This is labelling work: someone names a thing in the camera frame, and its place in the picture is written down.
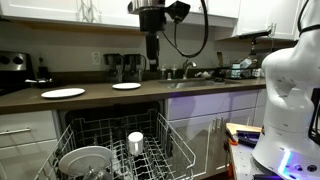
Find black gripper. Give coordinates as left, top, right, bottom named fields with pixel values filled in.
left=138, top=6, right=167, bottom=73

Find white plastic plate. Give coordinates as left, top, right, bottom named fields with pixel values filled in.
left=58, top=145, right=114, bottom=178

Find white dinner plate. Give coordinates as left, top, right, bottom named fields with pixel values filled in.
left=112, top=82, right=142, bottom=91
left=40, top=87, right=86, bottom=100

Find built-in dishwasher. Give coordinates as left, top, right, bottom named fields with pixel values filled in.
left=58, top=100, right=168, bottom=180

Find chrome sink faucet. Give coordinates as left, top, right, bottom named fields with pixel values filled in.
left=181, top=58, right=198, bottom=80

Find steel kitchen sink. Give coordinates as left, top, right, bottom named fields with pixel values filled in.
left=158, top=78, right=241, bottom=90

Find wooden utensil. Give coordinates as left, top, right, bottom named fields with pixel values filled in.
left=216, top=51, right=225, bottom=69

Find white base cabinet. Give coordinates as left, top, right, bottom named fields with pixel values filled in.
left=165, top=88, right=268, bottom=179

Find black dish drying rack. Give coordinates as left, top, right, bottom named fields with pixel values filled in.
left=215, top=65, right=264, bottom=80

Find cylindrical tumbler cup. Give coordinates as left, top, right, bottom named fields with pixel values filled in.
left=127, top=131, right=145, bottom=157

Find black tray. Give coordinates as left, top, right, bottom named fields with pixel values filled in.
left=24, top=77, right=62, bottom=89

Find dark bottle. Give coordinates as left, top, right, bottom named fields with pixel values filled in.
left=37, top=57, right=50, bottom=81

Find wooden board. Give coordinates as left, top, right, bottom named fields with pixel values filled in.
left=225, top=122, right=263, bottom=137

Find black tool case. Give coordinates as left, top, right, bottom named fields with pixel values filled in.
left=235, top=130, right=263, bottom=148

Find black steel stove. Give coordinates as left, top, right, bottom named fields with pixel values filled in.
left=0, top=50, right=36, bottom=96

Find orange clamp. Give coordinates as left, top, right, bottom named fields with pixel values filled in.
left=226, top=141, right=235, bottom=179

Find white drawer unit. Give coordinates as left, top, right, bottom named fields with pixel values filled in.
left=0, top=109, right=62, bottom=180

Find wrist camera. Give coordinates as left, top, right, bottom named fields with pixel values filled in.
left=165, top=0, right=191, bottom=24

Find white wall outlet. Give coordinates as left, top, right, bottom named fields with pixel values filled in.
left=91, top=50, right=102, bottom=66

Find white wire dishwasher rack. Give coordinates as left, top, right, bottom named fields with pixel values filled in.
left=33, top=108, right=197, bottom=180

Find black stereo camera on stand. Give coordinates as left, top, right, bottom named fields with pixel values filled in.
left=238, top=29, right=273, bottom=56

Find long white wall cabinet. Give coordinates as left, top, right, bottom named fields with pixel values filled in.
left=0, top=0, right=241, bottom=29

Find orange handled pliers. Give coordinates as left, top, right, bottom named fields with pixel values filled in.
left=224, top=128, right=240, bottom=147

